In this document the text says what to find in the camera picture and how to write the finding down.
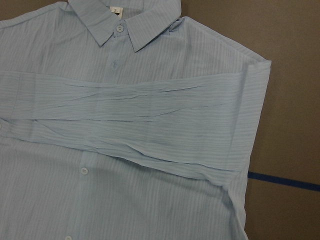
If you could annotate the light blue button shirt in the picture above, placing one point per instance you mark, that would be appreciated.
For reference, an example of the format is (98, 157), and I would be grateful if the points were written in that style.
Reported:
(123, 120)

